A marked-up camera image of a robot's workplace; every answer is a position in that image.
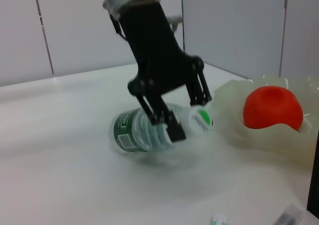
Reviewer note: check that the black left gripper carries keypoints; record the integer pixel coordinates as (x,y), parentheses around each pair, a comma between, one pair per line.
(157,55)

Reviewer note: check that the clear green-label water bottle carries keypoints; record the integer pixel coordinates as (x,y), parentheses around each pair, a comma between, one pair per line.
(134,132)

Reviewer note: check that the red-orange toy orange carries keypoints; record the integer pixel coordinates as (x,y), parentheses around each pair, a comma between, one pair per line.
(271,107)

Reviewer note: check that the mint green pen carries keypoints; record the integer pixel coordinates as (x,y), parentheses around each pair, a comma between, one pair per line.
(218,219)

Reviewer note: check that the grey marker pen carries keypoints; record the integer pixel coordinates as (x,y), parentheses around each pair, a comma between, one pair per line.
(289,216)

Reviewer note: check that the green glass fruit bowl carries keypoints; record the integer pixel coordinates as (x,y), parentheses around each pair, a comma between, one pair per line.
(261,140)

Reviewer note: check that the black mesh pen holder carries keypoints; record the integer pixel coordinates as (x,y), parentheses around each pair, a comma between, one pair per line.
(314,175)

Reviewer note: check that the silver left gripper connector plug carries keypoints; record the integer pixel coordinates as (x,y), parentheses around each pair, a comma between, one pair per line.
(174,21)

